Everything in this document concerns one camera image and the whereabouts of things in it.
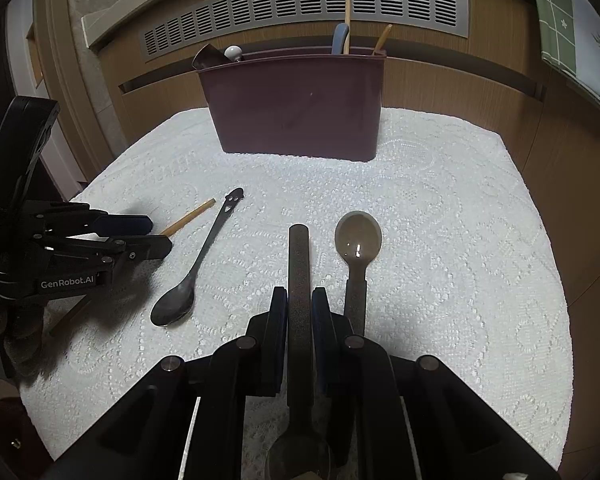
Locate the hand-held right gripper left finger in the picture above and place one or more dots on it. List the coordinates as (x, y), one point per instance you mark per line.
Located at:
(280, 340)

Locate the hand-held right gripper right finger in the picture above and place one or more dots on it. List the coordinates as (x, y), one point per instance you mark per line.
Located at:
(321, 345)

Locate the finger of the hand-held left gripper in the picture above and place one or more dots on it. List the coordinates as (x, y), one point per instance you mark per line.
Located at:
(125, 225)
(145, 249)

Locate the purple plastic utensil container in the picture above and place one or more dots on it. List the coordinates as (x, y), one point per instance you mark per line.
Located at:
(290, 105)

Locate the blue plastic spoon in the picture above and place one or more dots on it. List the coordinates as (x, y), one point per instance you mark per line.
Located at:
(339, 40)

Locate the white textured towel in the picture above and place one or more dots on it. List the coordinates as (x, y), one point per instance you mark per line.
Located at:
(455, 260)

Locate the grey vent grille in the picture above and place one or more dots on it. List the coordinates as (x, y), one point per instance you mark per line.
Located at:
(305, 10)

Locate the green checked tea towel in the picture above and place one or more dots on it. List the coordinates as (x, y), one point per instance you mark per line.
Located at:
(555, 15)

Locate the wall shelf niche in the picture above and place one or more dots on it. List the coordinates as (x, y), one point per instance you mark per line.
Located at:
(34, 60)

